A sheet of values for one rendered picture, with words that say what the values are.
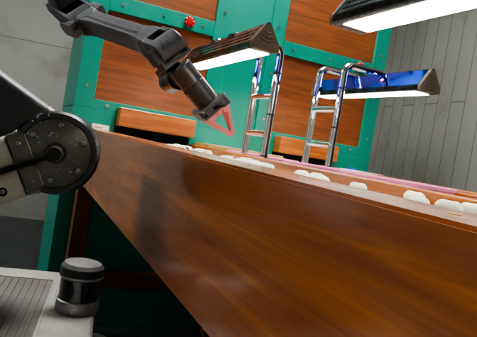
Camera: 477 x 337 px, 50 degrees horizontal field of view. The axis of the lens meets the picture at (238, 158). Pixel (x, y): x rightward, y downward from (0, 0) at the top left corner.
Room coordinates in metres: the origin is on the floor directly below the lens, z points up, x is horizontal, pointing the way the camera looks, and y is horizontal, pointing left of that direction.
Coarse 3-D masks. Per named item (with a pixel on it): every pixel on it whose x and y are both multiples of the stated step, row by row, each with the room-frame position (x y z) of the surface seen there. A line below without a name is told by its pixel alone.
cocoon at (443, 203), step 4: (440, 200) 0.67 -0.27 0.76; (444, 200) 0.67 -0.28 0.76; (448, 200) 0.67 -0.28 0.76; (436, 204) 0.67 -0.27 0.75; (440, 204) 0.66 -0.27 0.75; (444, 204) 0.66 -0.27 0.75; (448, 204) 0.66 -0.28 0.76; (452, 204) 0.65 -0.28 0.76; (456, 204) 0.65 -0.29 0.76; (460, 204) 0.65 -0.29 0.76; (448, 208) 0.66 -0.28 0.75; (452, 208) 0.65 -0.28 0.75; (456, 208) 0.65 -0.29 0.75; (460, 208) 0.65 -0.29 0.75
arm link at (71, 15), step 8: (48, 0) 1.37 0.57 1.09; (56, 0) 1.35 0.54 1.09; (64, 0) 1.36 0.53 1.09; (72, 0) 1.38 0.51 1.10; (80, 0) 1.38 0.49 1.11; (48, 8) 1.39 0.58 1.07; (56, 8) 1.37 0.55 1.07; (64, 8) 1.41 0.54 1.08; (72, 8) 1.42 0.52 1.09; (80, 8) 1.36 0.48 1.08; (88, 8) 1.36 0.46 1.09; (56, 16) 1.39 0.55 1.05; (64, 16) 1.35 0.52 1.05; (72, 16) 1.34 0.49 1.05
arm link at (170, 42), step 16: (80, 16) 1.32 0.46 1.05; (96, 16) 1.29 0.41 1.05; (112, 16) 1.27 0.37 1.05; (80, 32) 1.34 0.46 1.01; (96, 32) 1.30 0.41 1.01; (112, 32) 1.23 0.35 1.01; (128, 32) 1.18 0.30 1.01; (144, 32) 1.16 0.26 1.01; (160, 32) 1.15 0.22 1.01; (176, 32) 1.12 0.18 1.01; (128, 48) 1.23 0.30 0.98; (144, 48) 1.14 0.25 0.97; (160, 48) 1.10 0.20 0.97; (176, 48) 1.12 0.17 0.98
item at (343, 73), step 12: (324, 72) 1.81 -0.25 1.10; (336, 72) 1.83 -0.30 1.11; (348, 72) 1.85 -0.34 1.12; (372, 72) 1.71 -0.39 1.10; (384, 72) 1.73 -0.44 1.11; (312, 96) 1.81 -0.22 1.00; (336, 96) 1.67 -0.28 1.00; (312, 108) 1.80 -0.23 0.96; (324, 108) 1.73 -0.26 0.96; (336, 108) 1.67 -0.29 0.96; (312, 120) 1.80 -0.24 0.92; (336, 120) 1.66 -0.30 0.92; (312, 132) 1.81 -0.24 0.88; (336, 132) 1.66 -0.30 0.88; (312, 144) 1.77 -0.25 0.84; (324, 144) 1.70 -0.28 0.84
